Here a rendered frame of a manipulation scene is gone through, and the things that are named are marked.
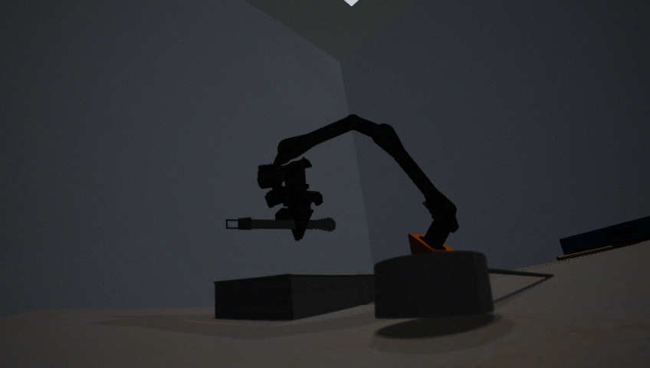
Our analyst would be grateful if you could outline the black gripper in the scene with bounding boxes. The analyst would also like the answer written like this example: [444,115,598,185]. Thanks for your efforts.
[275,179,323,241]

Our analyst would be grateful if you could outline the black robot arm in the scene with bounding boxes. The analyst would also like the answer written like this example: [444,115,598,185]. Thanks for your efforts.
[258,114,459,250]

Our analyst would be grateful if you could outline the dark grey saucepan with long handle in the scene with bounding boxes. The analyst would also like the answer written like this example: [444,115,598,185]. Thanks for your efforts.
[373,250,554,319]

